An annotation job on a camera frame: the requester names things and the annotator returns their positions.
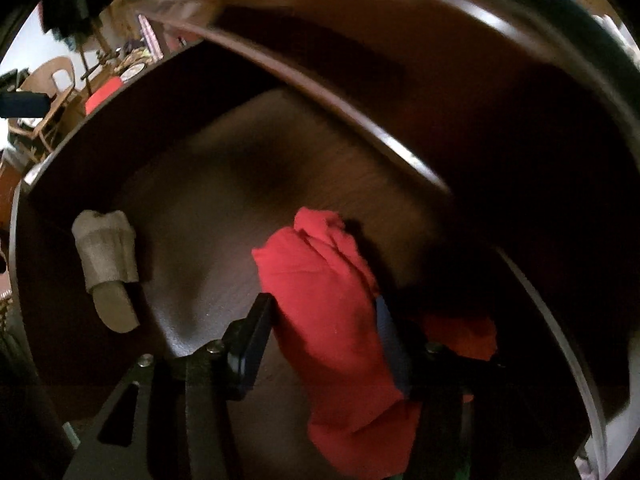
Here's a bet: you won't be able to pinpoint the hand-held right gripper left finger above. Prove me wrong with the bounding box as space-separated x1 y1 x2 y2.
62 292 276 480

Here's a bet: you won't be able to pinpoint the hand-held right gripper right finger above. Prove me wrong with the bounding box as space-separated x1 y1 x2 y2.
374 295 506 480

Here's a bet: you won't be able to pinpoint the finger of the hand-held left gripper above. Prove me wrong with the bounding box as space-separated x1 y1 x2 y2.
0 87 52 119

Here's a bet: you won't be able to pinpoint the bright red underwear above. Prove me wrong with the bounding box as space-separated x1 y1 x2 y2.
251 207 498 478

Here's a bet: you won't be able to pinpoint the dark wooden drawer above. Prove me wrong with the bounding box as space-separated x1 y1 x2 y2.
10 40 608 480

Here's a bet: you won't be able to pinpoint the beige socks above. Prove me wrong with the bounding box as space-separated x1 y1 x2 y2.
71 209 142 334

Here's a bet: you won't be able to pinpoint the wooden chair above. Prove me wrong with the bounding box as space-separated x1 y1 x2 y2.
9 56 85 155

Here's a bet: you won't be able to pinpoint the red box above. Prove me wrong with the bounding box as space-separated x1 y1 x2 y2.
84 77 124 116

